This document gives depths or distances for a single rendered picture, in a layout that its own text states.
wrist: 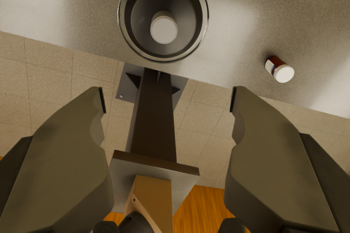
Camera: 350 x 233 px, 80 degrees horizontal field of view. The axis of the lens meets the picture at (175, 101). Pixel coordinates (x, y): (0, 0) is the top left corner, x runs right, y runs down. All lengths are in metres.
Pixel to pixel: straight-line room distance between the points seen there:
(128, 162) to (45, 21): 0.47
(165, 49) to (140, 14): 0.05
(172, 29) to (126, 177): 0.66
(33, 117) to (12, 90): 0.27
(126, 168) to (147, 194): 0.11
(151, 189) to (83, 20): 0.56
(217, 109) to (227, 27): 1.34
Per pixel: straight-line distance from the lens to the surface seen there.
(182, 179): 0.82
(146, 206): 0.74
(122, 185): 0.86
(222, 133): 1.99
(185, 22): 0.25
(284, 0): 0.56
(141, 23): 0.25
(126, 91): 1.66
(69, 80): 1.75
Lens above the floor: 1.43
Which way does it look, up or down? 57 degrees down
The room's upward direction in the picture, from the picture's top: 175 degrees clockwise
